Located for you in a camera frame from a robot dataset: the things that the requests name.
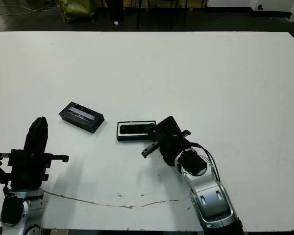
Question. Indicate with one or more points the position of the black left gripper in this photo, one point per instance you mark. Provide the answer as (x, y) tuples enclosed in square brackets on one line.
[(29, 171)]

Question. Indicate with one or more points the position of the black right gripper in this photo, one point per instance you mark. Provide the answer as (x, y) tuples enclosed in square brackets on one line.
[(174, 149)]

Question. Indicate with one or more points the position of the black box lid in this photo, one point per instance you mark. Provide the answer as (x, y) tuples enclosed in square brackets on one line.
[(78, 122)]

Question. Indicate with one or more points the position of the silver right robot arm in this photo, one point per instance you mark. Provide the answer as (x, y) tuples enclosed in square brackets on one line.
[(210, 195)]

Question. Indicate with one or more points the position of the black box white lining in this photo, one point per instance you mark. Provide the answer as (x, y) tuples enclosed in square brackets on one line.
[(137, 139)]

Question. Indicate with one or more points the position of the olive green plastic bag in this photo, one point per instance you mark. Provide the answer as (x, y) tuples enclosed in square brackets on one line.
[(73, 9)]

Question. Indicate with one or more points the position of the black upright post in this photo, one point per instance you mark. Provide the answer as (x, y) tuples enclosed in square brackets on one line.
[(115, 9)]

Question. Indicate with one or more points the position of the black round wall fitting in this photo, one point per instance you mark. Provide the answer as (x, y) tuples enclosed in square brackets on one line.
[(260, 7)]

